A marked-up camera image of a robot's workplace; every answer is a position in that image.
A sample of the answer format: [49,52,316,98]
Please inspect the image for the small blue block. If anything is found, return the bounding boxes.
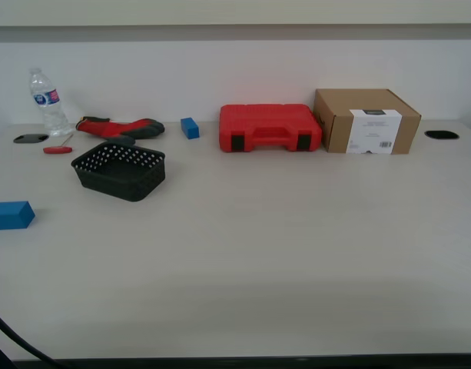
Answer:
[180,117,201,140]

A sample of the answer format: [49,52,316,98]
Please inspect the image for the black perforated plastic basket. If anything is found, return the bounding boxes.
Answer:
[70,141,167,204]

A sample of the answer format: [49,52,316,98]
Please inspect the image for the long blue block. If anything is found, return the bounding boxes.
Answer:
[0,201,36,231]

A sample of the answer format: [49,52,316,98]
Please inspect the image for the red plastic tool case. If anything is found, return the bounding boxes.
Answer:
[219,103,323,153]

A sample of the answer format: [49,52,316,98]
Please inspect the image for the brown cardboard box white label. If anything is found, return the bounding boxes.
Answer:
[312,88,423,155]

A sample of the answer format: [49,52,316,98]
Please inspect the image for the red and black work glove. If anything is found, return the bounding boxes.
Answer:
[75,116,166,147]

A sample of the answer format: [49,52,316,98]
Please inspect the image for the clear plastic water bottle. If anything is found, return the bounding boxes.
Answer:
[28,68,73,138]

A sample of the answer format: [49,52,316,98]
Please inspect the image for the black oval grommet cover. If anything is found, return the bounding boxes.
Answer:
[12,133,50,145]

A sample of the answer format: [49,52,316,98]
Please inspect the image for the red handled hex key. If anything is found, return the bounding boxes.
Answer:
[42,133,74,155]

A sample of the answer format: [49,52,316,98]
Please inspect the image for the black cable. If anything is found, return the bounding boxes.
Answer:
[0,307,64,369]

